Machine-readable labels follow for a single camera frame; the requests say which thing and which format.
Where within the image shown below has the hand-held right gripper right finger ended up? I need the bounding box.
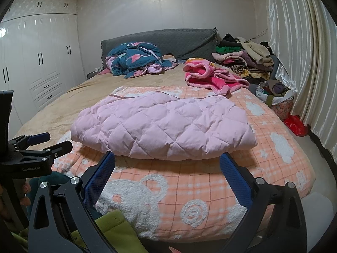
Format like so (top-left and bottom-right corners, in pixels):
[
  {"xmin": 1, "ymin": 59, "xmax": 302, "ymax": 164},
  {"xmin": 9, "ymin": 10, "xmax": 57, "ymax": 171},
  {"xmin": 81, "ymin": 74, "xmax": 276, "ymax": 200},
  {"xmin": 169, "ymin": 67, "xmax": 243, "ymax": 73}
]
[{"xmin": 218, "ymin": 153, "xmax": 308, "ymax": 253}]

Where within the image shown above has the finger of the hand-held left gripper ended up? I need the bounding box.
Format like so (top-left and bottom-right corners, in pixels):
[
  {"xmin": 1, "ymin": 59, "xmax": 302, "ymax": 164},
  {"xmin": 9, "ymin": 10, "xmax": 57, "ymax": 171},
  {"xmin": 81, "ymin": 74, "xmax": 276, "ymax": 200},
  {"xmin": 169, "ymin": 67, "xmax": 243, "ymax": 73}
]
[
  {"xmin": 8, "ymin": 132, "xmax": 51, "ymax": 151},
  {"xmin": 16, "ymin": 140, "xmax": 73, "ymax": 164}
]

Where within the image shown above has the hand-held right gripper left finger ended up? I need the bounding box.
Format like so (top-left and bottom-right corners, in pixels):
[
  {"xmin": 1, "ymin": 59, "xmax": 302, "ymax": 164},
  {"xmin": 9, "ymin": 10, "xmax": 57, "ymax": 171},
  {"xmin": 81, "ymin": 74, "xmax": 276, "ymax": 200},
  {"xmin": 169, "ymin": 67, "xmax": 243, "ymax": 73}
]
[{"xmin": 28, "ymin": 151, "xmax": 118, "ymax": 253}]

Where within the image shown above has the pink quilted jacket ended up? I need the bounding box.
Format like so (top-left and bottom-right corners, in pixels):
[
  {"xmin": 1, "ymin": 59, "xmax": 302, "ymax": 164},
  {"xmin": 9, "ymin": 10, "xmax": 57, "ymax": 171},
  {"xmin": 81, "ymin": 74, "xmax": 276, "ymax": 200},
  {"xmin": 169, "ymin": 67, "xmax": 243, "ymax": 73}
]
[{"xmin": 71, "ymin": 91, "xmax": 258, "ymax": 161}]

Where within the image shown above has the floral bag of clothes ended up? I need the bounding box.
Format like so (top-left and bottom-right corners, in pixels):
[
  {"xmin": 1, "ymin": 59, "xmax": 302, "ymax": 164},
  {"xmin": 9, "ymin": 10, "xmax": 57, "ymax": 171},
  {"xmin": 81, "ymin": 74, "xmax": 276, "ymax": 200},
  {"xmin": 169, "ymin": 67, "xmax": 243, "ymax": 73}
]
[{"xmin": 256, "ymin": 79, "xmax": 295, "ymax": 120}]

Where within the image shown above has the pile of folded clothes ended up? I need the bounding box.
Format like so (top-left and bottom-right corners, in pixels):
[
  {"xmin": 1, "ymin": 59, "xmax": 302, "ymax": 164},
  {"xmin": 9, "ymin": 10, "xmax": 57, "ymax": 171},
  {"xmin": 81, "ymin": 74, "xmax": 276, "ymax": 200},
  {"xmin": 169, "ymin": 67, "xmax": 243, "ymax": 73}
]
[{"xmin": 212, "ymin": 33, "xmax": 275, "ymax": 83}]

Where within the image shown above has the person's left hand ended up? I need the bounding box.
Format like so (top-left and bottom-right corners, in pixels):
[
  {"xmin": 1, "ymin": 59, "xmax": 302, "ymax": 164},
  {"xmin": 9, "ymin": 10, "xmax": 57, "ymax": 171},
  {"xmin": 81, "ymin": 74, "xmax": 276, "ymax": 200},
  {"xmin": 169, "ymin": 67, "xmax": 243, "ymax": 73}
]
[{"xmin": 20, "ymin": 183, "xmax": 33, "ymax": 206}]

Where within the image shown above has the orange plaid bear blanket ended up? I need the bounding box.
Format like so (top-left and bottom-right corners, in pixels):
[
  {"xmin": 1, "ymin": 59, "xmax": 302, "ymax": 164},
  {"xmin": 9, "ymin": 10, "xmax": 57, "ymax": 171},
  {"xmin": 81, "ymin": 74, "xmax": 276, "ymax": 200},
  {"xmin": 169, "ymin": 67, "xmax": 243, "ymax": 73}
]
[{"xmin": 51, "ymin": 86, "xmax": 316, "ymax": 243}]

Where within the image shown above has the green cloth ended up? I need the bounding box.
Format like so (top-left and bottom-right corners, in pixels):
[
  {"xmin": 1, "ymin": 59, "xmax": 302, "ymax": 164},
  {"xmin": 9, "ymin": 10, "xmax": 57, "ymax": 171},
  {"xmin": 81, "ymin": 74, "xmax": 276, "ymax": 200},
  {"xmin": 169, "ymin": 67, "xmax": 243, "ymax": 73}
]
[{"xmin": 20, "ymin": 209, "xmax": 148, "ymax": 253}]

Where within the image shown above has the bed with beige sheet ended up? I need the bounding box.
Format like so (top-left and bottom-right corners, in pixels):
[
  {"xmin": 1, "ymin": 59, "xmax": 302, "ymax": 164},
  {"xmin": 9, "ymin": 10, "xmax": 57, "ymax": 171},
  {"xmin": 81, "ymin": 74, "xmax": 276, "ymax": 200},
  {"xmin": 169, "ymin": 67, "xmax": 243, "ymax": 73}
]
[{"xmin": 13, "ymin": 61, "xmax": 264, "ymax": 151}]

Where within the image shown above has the red plastic bag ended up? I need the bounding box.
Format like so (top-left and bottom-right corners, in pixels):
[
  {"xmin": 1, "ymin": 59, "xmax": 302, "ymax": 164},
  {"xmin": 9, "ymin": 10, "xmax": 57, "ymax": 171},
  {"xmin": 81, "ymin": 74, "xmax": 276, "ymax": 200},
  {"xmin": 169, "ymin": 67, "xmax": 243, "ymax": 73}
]
[{"xmin": 284, "ymin": 113, "xmax": 308, "ymax": 137}]

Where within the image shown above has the white wardrobe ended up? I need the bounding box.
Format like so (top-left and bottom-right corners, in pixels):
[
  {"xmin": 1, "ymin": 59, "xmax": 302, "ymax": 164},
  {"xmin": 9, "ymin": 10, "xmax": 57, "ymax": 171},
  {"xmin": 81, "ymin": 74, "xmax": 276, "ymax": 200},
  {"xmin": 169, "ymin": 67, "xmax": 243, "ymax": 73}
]
[{"xmin": 0, "ymin": 0, "xmax": 79, "ymax": 132}]

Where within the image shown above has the hot pink fleece blanket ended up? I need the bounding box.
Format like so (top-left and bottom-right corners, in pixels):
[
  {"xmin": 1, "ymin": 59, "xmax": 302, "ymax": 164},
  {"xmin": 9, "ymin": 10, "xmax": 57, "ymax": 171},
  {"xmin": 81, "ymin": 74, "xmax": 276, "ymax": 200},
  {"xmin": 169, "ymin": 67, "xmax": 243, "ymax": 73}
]
[{"xmin": 183, "ymin": 58, "xmax": 250, "ymax": 96}]

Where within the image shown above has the blue flamingo print quilt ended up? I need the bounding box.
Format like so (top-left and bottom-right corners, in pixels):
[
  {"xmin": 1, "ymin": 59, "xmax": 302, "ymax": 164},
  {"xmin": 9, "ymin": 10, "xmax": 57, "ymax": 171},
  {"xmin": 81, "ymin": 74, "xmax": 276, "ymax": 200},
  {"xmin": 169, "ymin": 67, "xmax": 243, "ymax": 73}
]
[{"xmin": 105, "ymin": 42, "xmax": 179, "ymax": 80}]

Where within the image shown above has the dark grey chair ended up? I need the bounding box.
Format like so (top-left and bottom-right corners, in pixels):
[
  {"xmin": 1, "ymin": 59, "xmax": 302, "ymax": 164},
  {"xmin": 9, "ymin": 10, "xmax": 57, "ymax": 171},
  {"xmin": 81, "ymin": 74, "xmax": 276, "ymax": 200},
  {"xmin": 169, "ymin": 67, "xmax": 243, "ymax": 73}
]
[{"xmin": 269, "ymin": 54, "xmax": 281, "ymax": 81}]

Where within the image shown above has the white satin curtain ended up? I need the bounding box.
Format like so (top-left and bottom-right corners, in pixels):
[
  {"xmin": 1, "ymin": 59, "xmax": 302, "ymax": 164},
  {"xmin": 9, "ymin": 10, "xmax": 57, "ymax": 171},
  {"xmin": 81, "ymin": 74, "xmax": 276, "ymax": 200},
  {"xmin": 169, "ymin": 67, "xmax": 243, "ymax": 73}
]
[{"xmin": 266, "ymin": 0, "xmax": 337, "ymax": 164}]

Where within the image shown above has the grey headboard cover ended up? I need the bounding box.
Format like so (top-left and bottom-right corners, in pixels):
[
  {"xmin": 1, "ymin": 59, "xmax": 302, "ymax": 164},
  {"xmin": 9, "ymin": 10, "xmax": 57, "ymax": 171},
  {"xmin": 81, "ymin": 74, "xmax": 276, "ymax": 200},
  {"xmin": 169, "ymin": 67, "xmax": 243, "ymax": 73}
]
[{"xmin": 100, "ymin": 27, "xmax": 218, "ymax": 70}]

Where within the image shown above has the black wall cable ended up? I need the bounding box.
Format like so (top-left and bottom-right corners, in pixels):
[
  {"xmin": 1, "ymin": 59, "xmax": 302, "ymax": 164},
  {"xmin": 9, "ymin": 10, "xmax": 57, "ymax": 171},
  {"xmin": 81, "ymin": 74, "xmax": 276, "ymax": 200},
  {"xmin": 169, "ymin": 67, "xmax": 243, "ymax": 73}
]
[{"xmin": 249, "ymin": 28, "xmax": 268, "ymax": 40}]

